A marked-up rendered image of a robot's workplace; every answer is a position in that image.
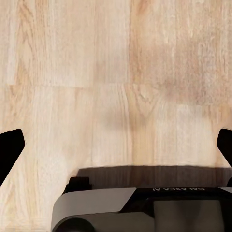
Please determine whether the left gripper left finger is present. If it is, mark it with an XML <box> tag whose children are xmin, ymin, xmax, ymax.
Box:
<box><xmin>0</xmin><ymin>129</ymin><xmax>25</xmax><ymax>187</ymax></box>

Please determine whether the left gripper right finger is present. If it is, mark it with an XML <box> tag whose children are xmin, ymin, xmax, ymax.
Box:
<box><xmin>217</xmin><ymin>129</ymin><xmax>232</xmax><ymax>167</ymax></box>

